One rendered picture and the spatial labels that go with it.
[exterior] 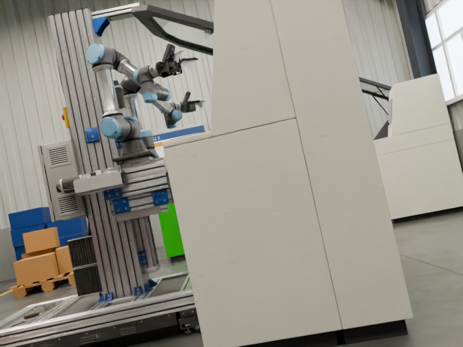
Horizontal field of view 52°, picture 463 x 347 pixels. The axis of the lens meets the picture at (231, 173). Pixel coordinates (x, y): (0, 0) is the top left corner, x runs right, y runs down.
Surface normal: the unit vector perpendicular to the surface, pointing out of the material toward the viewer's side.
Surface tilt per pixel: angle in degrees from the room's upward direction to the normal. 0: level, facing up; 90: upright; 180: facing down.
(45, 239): 90
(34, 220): 90
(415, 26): 90
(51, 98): 90
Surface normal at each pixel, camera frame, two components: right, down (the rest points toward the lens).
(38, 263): 0.16, -0.08
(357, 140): -0.15, -0.02
